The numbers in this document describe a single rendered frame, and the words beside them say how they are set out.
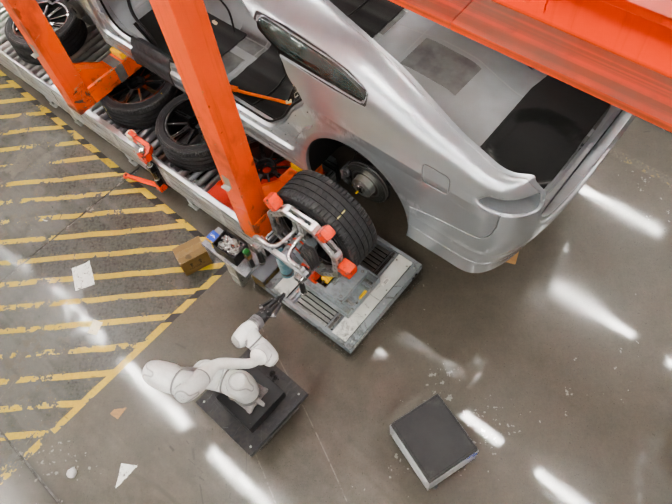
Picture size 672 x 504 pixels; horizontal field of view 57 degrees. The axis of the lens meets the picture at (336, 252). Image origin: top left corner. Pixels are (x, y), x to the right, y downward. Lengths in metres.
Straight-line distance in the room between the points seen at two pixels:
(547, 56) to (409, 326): 3.06
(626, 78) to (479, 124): 2.66
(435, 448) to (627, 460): 1.22
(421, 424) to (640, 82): 2.68
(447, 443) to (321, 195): 1.60
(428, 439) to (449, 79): 2.26
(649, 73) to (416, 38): 3.09
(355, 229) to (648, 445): 2.25
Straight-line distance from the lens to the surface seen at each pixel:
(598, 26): 1.59
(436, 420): 3.84
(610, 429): 4.39
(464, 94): 4.24
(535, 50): 1.58
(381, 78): 3.18
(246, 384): 3.67
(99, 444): 4.57
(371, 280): 4.36
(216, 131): 3.31
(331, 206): 3.51
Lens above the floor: 4.05
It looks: 60 degrees down
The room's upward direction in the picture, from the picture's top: 9 degrees counter-clockwise
